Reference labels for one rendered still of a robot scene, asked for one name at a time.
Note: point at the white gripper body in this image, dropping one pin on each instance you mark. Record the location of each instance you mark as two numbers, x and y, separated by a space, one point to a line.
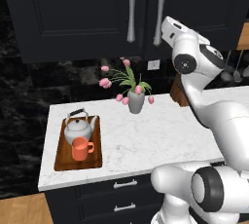
169 29

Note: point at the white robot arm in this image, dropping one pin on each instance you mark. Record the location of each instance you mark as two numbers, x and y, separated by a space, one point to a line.
227 127

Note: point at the dark cabinet door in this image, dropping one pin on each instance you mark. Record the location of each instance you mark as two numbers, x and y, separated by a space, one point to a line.
201 4
78 13

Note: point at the white kettle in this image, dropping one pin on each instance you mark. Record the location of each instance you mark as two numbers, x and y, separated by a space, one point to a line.
77 130

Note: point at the brown wooden tray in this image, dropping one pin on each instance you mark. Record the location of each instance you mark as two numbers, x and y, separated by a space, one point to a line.
94 156

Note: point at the orange mug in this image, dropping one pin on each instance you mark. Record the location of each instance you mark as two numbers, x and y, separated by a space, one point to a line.
80 150

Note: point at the pink tulip bunch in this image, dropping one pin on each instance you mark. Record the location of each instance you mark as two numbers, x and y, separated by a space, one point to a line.
129 78

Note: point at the brown wooden block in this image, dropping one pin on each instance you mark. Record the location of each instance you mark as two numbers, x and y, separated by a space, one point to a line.
178 93

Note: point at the grey hanging ladle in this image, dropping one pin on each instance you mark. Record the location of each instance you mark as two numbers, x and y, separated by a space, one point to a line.
227 76

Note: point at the wooden shelf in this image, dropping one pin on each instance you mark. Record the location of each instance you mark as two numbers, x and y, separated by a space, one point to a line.
243 38

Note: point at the grey vase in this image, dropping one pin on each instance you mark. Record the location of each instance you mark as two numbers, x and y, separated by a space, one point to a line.
135 102

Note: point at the grey hanging spoon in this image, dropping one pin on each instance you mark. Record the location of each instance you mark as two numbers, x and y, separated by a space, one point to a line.
237 74

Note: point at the dark drawer front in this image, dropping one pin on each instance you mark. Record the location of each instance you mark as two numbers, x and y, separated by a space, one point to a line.
97 209
97 187

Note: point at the white wall socket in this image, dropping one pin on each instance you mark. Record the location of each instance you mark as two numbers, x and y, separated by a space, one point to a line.
153 65

